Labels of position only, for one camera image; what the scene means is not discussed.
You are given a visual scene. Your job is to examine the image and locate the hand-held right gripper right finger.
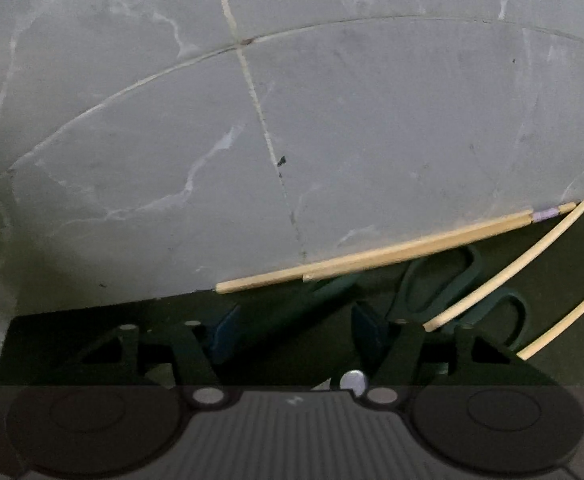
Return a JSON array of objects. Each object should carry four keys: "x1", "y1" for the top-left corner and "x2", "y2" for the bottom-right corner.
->
[{"x1": 351, "y1": 302, "x2": 559, "y2": 409}]

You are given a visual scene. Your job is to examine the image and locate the black mat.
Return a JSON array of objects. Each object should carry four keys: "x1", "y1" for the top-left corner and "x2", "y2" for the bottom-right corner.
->
[{"x1": 0, "y1": 195, "x2": 584, "y2": 476}]

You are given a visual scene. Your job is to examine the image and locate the green handled scissors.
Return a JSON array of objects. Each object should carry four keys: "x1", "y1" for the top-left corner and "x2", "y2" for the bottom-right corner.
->
[{"x1": 339, "y1": 245, "x2": 529, "y2": 393}]

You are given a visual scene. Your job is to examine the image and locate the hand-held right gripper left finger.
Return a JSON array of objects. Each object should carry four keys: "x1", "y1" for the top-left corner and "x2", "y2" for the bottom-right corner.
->
[{"x1": 34, "y1": 304, "x2": 243, "y2": 409}]

